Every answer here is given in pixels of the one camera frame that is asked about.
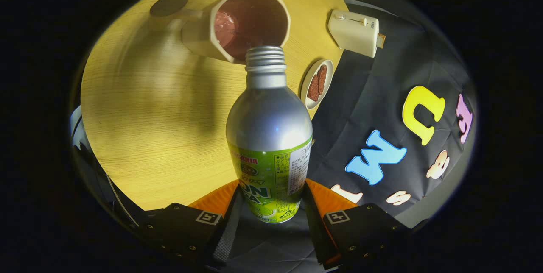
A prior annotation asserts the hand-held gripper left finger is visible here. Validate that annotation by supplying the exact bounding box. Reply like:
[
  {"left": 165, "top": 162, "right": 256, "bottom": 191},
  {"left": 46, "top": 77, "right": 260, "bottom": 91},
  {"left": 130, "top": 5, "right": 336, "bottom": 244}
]
[{"left": 140, "top": 179, "right": 246, "bottom": 267}]

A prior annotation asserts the beige cup with peg handle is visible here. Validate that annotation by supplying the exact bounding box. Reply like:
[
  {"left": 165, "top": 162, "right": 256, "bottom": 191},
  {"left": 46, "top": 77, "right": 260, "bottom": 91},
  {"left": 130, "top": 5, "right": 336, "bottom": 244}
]
[{"left": 150, "top": 0, "right": 291, "bottom": 64}]

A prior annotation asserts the small white plate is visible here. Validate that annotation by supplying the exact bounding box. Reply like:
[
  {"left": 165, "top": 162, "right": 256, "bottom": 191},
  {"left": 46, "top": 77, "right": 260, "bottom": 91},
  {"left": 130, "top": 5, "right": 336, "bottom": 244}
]
[{"left": 300, "top": 59, "right": 334, "bottom": 109}]

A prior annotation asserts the silver green-label juice bottle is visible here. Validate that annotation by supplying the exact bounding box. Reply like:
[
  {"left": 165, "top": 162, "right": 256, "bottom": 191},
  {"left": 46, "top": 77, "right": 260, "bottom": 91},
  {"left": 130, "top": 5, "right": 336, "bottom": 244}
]
[{"left": 226, "top": 46, "right": 313, "bottom": 224}]

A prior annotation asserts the brown meat slice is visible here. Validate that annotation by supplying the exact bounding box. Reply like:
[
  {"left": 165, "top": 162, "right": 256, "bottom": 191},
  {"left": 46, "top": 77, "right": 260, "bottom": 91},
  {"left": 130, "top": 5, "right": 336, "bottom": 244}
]
[
  {"left": 317, "top": 64, "right": 327, "bottom": 95},
  {"left": 308, "top": 74, "right": 319, "bottom": 102}
]

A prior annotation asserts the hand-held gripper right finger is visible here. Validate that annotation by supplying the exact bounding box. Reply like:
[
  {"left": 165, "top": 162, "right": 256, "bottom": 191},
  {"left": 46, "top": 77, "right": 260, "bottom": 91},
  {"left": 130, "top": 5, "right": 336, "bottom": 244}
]
[{"left": 302, "top": 178, "right": 412, "bottom": 270}]

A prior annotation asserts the wooden table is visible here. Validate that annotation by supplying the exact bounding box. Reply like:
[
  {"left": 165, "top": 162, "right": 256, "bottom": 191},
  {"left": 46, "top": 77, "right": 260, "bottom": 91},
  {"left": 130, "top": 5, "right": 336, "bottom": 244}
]
[{"left": 81, "top": 0, "right": 349, "bottom": 211}]

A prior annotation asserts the cream toaster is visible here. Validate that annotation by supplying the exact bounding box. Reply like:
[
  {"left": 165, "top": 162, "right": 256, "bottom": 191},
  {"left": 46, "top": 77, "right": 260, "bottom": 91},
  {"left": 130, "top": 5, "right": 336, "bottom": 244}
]
[{"left": 327, "top": 9, "right": 386, "bottom": 59}]

